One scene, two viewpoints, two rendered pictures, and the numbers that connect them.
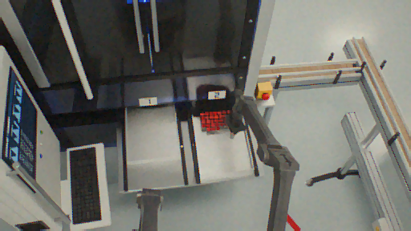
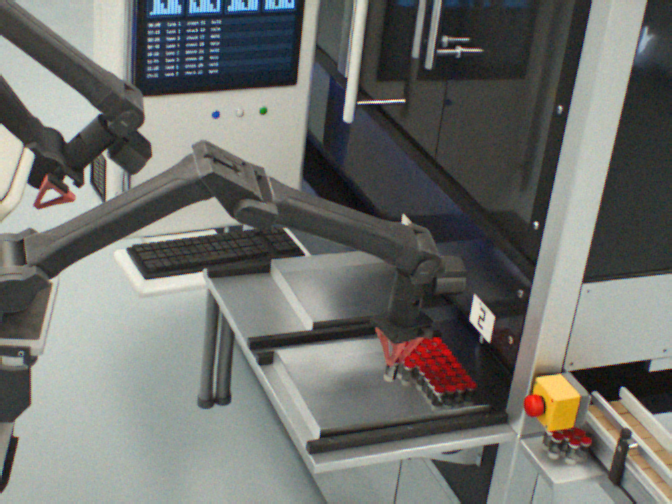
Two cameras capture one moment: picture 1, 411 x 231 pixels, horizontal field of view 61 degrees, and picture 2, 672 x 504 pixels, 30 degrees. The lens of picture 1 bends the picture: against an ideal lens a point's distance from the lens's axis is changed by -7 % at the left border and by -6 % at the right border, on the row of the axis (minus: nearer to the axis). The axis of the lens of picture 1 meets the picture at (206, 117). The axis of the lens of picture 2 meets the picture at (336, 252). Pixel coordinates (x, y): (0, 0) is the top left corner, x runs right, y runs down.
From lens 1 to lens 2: 204 cm
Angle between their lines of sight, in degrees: 59
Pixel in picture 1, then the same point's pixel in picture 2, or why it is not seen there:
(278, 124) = not seen: outside the picture
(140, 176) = (249, 290)
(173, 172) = (273, 329)
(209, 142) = (374, 373)
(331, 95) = not seen: outside the picture
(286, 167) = (199, 153)
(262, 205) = not seen: outside the picture
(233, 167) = (320, 411)
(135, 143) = (325, 277)
